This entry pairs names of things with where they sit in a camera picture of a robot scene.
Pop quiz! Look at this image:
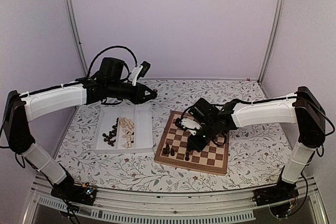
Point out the floral patterned table cloth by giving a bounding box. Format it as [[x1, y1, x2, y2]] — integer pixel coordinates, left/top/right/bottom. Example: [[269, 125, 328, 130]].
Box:
[[56, 79, 291, 193]]

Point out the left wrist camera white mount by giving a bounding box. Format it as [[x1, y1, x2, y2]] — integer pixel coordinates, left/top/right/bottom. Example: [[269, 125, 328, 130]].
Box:
[[128, 61, 151, 86]]

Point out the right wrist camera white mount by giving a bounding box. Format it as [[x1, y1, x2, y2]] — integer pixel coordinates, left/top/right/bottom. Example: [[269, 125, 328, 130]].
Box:
[[175, 118, 201, 135]]

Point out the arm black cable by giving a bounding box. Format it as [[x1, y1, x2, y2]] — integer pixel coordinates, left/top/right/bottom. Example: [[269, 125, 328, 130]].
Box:
[[209, 134, 228, 148], [88, 46, 140, 78]]

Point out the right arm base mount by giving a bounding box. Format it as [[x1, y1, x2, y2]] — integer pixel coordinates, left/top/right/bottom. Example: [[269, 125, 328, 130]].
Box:
[[252, 180, 299, 218]]

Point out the pile of dark chess pieces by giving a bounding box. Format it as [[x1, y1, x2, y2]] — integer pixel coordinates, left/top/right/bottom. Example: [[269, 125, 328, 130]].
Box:
[[102, 118, 119, 147]]

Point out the left aluminium frame post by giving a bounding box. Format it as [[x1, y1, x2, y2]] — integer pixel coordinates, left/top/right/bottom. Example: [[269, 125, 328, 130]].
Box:
[[64, 0, 89, 76]]

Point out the front aluminium rail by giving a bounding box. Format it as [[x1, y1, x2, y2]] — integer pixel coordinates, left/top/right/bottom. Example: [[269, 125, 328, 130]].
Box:
[[22, 176, 331, 223]]

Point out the aluminium frame post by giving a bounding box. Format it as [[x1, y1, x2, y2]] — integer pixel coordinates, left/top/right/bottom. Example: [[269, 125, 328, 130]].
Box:
[[64, 0, 89, 76], [258, 0, 285, 85]]

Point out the wooden chess board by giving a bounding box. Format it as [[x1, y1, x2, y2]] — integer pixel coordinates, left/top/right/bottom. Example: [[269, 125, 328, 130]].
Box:
[[153, 111, 230, 176]]

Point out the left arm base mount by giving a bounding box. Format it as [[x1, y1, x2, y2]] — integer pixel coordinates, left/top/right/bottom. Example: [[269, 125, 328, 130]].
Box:
[[51, 175, 97, 206]]

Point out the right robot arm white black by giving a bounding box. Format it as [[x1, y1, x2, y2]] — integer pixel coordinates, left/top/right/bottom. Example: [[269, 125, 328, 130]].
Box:
[[177, 86, 327, 201]]

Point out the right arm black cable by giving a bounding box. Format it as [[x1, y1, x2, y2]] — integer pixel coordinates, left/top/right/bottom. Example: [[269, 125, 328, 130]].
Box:
[[209, 134, 228, 148]]

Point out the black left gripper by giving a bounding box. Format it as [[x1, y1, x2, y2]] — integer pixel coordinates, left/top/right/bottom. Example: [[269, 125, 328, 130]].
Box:
[[107, 80, 157, 104]]

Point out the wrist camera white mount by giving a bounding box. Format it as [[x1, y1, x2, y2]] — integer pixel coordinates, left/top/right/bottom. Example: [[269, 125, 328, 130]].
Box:
[[175, 118, 201, 135], [128, 61, 151, 86]]

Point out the white plastic compartment tray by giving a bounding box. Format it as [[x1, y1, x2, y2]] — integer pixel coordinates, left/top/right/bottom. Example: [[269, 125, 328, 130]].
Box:
[[92, 104, 154, 154]]

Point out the pile of light chess pieces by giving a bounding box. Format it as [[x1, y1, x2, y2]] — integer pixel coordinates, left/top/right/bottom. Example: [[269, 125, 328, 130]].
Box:
[[118, 117, 135, 148]]

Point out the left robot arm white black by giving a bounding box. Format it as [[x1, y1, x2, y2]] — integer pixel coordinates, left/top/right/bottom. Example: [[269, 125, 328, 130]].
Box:
[[2, 57, 157, 200]]

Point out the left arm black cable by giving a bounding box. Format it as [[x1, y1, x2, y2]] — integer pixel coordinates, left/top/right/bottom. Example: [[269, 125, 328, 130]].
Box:
[[88, 46, 140, 78]]

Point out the right aluminium frame post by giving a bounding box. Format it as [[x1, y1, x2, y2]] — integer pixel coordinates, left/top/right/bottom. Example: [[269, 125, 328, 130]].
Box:
[[258, 0, 285, 85]]

